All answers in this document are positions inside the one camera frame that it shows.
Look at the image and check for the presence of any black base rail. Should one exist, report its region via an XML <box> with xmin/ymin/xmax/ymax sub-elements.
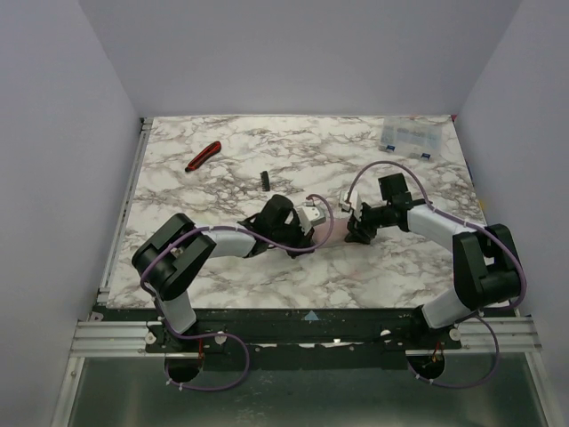
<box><xmin>146</xmin><ymin>309</ymin><xmax>461</xmax><ymax>371</ymax></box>

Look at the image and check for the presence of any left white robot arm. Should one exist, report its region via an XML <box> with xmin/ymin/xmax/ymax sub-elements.
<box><xmin>132</xmin><ymin>195</ymin><xmax>325</xmax><ymax>334</ymax></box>

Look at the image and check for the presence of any small black comb connector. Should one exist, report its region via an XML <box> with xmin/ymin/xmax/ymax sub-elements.
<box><xmin>260</xmin><ymin>171</ymin><xmax>270</xmax><ymax>192</ymax></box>

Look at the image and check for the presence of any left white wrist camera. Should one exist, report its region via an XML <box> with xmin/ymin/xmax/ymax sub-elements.
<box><xmin>296</xmin><ymin>201</ymin><xmax>326</xmax><ymax>234</ymax></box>

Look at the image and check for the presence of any aluminium frame rail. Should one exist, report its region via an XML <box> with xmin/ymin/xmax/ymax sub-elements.
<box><xmin>51</xmin><ymin>117</ymin><xmax>154</xmax><ymax>426</ymax></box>

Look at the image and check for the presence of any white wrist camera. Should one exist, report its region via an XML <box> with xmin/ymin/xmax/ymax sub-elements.
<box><xmin>339</xmin><ymin>190</ymin><xmax>362</xmax><ymax>217</ymax></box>
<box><xmin>296</xmin><ymin>201</ymin><xmax>326</xmax><ymax>234</ymax></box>

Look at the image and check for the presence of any clear plastic parts box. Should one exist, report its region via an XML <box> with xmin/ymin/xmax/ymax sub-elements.
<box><xmin>380</xmin><ymin>117</ymin><xmax>442</xmax><ymax>160</ymax></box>

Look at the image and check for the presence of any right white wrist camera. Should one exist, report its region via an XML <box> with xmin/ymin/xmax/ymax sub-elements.
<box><xmin>339</xmin><ymin>190</ymin><xmax>362</xmax><ymax>217</ymax></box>

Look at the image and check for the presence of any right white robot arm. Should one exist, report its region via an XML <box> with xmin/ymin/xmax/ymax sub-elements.
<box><xmin>341</xmin><ymin>173</ymin><xmax>525</xmax><ymax>330</ymax></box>

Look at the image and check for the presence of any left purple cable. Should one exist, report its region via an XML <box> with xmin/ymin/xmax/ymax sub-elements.
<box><xmin>140</xmin><ymin>193</ymin><xmax>335</xmax><ymax>392</ymax></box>

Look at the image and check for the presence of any red black utility knife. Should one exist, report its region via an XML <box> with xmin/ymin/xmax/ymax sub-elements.
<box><xmin>185</xmin><ymin>141</ymin><xmax>221</xmax><ymax>173</ymax></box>

